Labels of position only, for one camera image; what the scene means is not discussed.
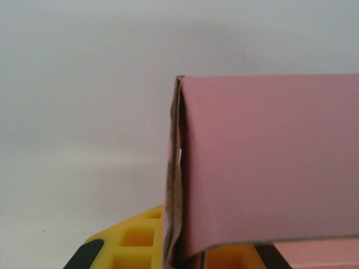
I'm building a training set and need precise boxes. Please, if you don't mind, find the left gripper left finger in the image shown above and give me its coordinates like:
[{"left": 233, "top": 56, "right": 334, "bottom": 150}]
[{"left": 63, "top": 204, "right": 169, "bottom": 269}]

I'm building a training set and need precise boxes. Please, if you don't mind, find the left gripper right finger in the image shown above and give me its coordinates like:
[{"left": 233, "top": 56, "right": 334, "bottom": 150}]
[{"left": 204, "top": 242, "right": 291, "bottom": 269}]

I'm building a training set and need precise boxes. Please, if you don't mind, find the pink paper box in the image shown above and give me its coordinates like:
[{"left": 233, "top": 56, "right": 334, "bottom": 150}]
[{"left": 162, "top": 73, "right": 359, "bottom": 269}]

